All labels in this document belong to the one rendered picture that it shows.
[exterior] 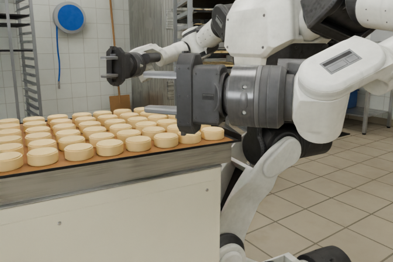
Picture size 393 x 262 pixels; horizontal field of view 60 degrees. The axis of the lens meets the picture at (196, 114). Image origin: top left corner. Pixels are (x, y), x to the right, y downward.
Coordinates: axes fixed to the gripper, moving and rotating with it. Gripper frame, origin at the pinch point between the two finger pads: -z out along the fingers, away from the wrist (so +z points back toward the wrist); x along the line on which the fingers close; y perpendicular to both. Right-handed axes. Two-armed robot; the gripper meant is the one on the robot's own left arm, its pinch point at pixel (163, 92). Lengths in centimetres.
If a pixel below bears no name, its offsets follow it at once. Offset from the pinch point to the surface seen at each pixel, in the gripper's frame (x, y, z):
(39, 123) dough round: -10.7, -14.7, -37.9
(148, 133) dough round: -11.3, -15.7, -10.3
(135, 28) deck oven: 31, -390, -206
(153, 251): -35.2, -10.2, -7.4
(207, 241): -36.7, -19.6, 1.8
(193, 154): -15.8, -18.2, -1.0
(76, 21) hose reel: 38, -337, -263
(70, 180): -16.8, -0.1, -18.7
